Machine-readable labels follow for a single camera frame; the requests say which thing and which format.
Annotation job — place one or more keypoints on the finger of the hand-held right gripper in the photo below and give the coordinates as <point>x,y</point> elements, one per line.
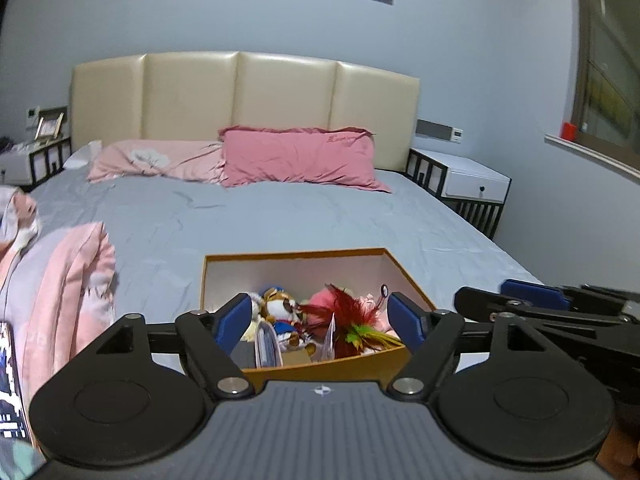
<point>537,294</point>
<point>480,305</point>

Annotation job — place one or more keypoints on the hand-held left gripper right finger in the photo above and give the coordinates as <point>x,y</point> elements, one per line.
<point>405,320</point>

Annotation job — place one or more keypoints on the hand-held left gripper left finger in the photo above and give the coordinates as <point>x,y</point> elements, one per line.
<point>232,320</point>

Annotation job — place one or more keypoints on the dark grey box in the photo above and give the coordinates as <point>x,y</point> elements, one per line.
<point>246,356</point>

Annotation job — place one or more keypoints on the red panda plush toy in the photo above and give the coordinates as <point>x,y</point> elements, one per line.
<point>280,307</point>

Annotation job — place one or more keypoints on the red feather toy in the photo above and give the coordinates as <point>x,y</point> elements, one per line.
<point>350,310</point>

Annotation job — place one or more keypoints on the orange cardboard box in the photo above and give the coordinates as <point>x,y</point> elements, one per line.
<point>350,365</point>

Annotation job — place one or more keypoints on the pink peach plush toy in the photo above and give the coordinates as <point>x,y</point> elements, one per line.
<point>317,310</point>

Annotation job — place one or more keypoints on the clear plastic packet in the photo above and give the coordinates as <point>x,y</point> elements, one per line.
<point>328,342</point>

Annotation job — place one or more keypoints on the bed with grey sheet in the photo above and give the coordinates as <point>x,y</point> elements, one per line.
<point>300,220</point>

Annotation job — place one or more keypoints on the white nightstand with knob drawer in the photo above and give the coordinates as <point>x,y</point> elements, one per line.
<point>470,180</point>

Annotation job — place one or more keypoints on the window sill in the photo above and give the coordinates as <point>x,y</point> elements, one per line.
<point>600,155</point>

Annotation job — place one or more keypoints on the red cup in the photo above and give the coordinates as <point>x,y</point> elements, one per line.
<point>568,131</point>

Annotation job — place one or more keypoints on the pink quilt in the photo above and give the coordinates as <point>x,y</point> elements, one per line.
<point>70,280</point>

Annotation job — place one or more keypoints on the dark pink pillow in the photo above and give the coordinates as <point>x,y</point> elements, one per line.
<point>300,160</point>

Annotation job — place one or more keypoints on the light pink pillow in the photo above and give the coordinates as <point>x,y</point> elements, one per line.
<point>150,160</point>

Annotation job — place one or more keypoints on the beige padded headboard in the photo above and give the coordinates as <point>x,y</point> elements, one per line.
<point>280,95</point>

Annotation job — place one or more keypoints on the window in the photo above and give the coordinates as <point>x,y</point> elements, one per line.
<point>610,60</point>

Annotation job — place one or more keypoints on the teal striped fleece cloth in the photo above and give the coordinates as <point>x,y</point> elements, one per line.
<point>17,462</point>

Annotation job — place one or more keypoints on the grey wall switch panel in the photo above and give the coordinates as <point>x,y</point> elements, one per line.
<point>435,130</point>

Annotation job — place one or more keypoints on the white nightstand black frame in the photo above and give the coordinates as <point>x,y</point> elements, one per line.
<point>20,165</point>

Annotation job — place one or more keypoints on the photo frame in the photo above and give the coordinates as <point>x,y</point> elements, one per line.
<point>49,127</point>

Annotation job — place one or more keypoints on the white wall socket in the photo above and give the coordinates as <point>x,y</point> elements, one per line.
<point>33,112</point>

